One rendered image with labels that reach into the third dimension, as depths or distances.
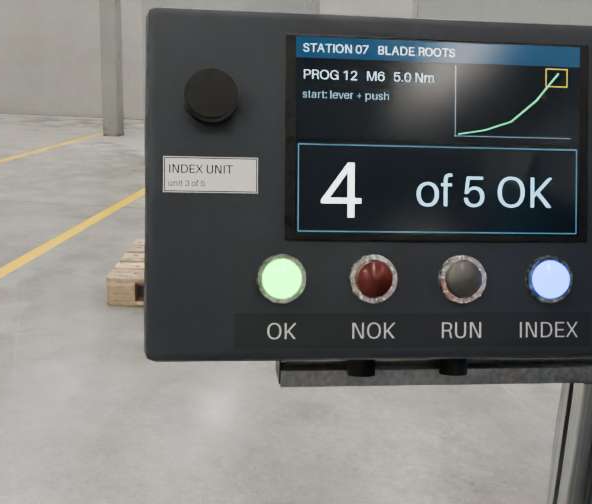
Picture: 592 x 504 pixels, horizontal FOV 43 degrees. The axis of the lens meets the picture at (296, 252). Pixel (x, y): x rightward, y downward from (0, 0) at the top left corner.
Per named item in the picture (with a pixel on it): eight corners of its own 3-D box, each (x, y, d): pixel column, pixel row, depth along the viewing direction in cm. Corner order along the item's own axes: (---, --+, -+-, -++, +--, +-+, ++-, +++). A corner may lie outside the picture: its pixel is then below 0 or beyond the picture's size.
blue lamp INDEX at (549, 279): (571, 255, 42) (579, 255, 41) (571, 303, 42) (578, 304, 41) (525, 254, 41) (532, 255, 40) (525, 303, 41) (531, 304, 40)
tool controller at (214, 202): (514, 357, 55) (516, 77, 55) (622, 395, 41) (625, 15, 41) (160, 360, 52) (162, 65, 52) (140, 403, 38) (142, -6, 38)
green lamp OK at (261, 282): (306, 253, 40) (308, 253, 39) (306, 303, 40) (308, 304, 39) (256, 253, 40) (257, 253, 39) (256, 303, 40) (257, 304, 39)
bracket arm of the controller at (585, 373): (604, 365, 53) (610, 326, 52) (627, 383, 50) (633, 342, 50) (275, 369, 51) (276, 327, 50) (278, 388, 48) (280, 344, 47)
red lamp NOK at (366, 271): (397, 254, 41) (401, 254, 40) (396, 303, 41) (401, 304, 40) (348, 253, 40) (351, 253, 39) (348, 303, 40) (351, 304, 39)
